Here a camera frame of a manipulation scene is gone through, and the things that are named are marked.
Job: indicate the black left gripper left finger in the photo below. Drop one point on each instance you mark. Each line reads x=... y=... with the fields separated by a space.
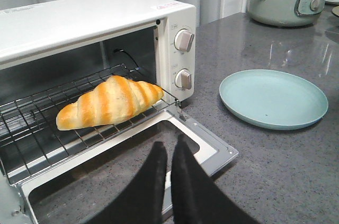
x=142 y=200

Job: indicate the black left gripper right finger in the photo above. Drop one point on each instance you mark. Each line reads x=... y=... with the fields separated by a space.
x=195 y=196

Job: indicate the glass oven door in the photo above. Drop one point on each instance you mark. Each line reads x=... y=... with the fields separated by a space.
x=82 y=185

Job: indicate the striped golden bread roll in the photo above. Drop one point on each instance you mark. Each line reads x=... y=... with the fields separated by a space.
x=112 y=102

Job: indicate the lower oven knob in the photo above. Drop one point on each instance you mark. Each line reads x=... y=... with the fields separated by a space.
x=183 y=79

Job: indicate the oven knob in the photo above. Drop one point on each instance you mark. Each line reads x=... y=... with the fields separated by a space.
x=183 y=40
x=183 y=79

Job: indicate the upper oven knob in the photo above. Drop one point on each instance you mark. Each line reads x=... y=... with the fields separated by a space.
x=183 y=40

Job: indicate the white toaster oven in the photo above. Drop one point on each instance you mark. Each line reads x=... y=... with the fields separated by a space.
x=50 y=44

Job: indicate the light green round plate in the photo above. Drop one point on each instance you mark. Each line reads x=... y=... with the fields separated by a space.
x=273 y=99

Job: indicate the wire oven rack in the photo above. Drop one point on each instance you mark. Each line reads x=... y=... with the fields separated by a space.
x=30 y=140

